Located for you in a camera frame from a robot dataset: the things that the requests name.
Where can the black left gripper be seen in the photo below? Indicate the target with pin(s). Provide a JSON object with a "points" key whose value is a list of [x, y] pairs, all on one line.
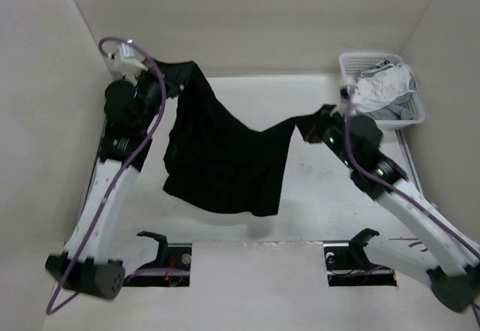
{"points": [[176, 73]]}

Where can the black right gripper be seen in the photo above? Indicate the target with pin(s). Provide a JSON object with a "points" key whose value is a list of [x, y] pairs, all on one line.
{"points": [[322, 116]]}

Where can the black tank top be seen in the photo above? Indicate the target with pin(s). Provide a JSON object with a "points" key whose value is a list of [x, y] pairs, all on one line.
{"points": [[217, 163]]}

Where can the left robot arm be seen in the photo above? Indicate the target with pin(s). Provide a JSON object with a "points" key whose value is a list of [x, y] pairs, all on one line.
{"points": [[86, 264]]}

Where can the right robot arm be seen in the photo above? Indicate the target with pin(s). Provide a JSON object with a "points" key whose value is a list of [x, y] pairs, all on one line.
{"points": [[447, 262]]}

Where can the white tank top in basket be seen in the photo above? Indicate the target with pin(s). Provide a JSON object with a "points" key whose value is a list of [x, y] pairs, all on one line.
{"points": [[380, 87]]}

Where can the grey tank top in basket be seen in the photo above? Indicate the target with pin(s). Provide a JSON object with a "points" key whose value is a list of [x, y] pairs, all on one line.
{"points": [[396, 111]]}

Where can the white plastic basket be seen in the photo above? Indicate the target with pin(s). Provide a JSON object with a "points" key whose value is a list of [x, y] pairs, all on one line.
{"points": [[353, 62]]}

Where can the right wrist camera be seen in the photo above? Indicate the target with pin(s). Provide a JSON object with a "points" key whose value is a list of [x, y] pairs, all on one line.
{"points": [[346, 91]]}

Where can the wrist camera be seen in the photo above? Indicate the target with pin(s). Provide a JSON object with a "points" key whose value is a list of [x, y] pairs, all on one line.
{"points": [[346, 91], [125, 55]]}

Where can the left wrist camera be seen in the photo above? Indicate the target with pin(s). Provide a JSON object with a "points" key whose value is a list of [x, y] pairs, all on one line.
{"points": [[125, 55]]}

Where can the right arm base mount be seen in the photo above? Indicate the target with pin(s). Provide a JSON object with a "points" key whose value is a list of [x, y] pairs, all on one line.
{"points": [[347, 264]]}

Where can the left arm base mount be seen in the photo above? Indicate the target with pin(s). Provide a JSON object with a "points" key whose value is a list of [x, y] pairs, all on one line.
{"points": [[160, 264]]}

